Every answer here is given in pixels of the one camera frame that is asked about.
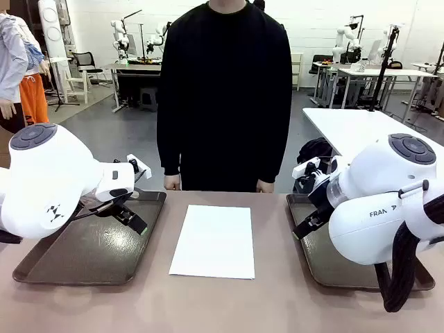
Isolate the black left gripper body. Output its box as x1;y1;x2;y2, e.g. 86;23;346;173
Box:
78;189;140;217

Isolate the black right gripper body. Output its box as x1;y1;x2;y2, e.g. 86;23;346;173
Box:
307;176;336;215

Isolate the white A4 paper stack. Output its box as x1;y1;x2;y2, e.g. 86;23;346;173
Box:
168;204;256;280

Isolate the person's left forearm black sleeve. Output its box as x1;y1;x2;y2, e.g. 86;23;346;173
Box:
257;117;291;185

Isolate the person's right forearm black sleeve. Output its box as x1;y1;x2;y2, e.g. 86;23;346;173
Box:
156;114;183;177

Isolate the person's right hand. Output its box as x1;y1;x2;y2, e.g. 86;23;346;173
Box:
164;174;182;191

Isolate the person's left hand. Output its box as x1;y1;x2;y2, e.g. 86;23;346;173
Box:
255;179;275;194

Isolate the black bag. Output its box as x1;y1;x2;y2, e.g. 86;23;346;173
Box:
296;137;336;166

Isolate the brown plastic tray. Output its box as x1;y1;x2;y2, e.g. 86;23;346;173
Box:
286;192;436;291
12;189;167;287

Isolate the large white table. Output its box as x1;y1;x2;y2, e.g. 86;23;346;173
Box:
301;107;440;167

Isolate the grey plastic stool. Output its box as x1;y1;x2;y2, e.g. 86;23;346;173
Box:
138;86;159;112

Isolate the thin black floor stand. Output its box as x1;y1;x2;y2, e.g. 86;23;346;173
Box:
44;51;81;112

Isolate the background desk with black panel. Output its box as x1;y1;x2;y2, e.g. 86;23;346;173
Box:
110;62;164;114

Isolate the white wooden chair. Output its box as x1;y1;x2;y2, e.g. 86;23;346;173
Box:
64;67;90;105

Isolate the white drawer cabinet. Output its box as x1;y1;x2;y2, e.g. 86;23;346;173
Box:
290;51;305;92

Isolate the black office chair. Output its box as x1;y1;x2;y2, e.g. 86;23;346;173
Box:
308;54;330;76

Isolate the black tripod pole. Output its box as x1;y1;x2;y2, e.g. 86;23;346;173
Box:
368;24;400;112

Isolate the white background desk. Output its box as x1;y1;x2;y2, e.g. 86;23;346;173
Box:
338;67;438;108

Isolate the black mesh chair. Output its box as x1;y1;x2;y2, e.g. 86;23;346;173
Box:
71;51;109;92

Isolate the person in black sweater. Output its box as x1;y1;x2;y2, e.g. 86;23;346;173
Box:
156;0;293;192

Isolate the white tower air conditioner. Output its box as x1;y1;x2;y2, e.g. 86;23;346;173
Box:
37;0;67;60

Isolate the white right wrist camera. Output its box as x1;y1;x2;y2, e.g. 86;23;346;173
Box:
292;156;322;180

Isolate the black braided cable sleeve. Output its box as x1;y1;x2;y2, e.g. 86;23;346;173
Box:
376;192;444;313

